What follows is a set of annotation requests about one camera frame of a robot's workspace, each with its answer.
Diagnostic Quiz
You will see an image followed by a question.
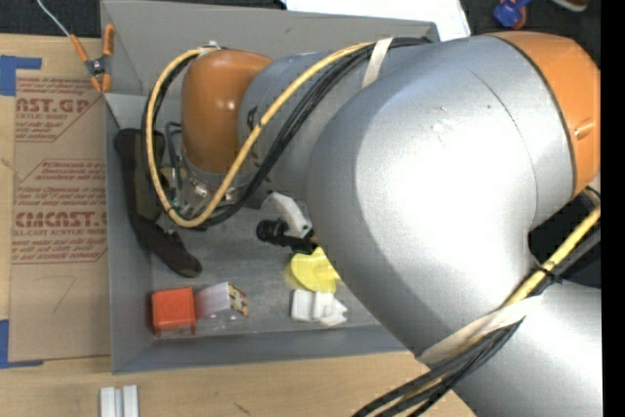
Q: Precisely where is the grey metal bin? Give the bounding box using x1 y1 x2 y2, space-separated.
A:
100 0 443 375

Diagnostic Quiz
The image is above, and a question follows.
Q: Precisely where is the black cylinder on white bracket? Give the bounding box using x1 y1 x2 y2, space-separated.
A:
255 190 316 255

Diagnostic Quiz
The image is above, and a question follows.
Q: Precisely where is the clear box with patterned end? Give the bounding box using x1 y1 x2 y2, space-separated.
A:
193 281 250 322

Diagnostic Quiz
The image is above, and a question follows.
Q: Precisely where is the orange box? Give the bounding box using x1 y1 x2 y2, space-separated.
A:
149 286 198 338

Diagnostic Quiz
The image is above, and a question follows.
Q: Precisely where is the brown cardboard board, red print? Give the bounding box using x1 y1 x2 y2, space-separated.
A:
0 33 114 368

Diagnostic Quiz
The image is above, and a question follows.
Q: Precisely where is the yellow round toy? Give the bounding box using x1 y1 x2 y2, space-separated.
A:
283 246 342 295

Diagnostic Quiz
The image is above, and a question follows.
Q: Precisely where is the white plastic piece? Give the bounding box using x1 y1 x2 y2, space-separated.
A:
289 288 350 327

